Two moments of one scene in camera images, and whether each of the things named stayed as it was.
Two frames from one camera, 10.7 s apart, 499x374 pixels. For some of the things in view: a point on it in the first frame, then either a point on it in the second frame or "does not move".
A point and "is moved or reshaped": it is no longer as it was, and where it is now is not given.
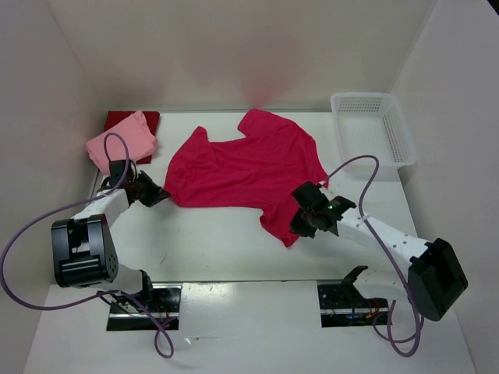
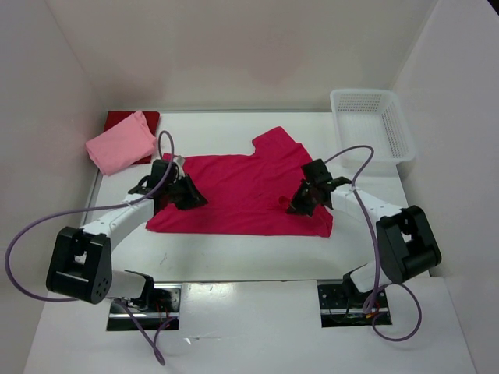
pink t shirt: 130,140 does not move
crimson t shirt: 261,169 is moved or reshaped
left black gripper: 157,193 to 194,198
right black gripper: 299,228 to 296,206
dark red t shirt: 115,118 does not move
